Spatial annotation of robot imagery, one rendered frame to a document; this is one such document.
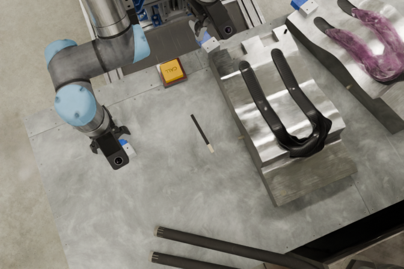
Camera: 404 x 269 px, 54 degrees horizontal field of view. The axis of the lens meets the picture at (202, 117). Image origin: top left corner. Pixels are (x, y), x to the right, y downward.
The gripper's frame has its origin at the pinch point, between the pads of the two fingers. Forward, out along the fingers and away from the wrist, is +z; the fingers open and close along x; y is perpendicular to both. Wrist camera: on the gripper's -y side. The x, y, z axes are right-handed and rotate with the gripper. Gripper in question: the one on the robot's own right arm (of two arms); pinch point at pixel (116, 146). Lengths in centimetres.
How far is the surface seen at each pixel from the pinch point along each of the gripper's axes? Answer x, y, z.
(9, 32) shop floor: 30, 118, 91
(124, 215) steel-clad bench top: 9.3, -16.2, 13.1
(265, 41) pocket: -56, 7, 6
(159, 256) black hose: 5.8, -31.7, 10.1
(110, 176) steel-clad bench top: 7.3, -3.5, 12.9
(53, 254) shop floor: 61, -4, 93
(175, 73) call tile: -26.3, 13.8, 8.9
